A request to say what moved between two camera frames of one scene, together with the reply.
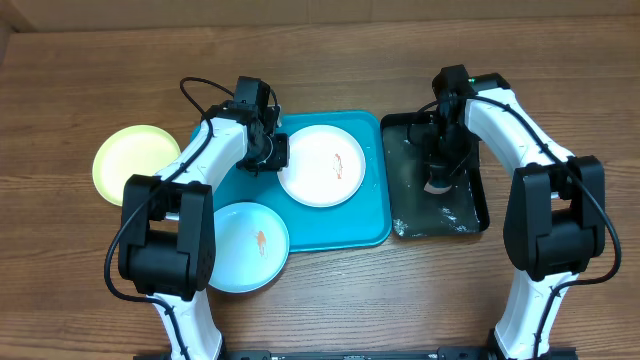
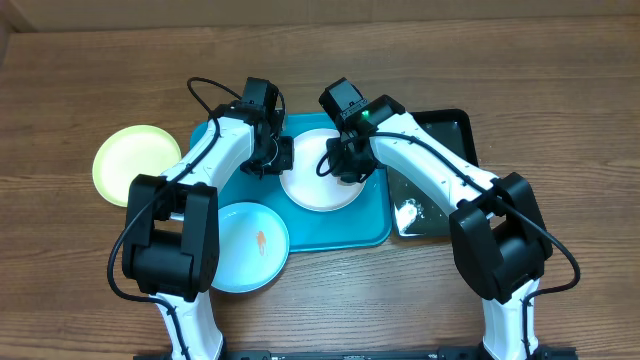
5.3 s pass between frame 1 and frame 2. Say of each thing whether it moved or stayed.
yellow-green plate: stayed
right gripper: moved
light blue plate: stayed
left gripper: stayed
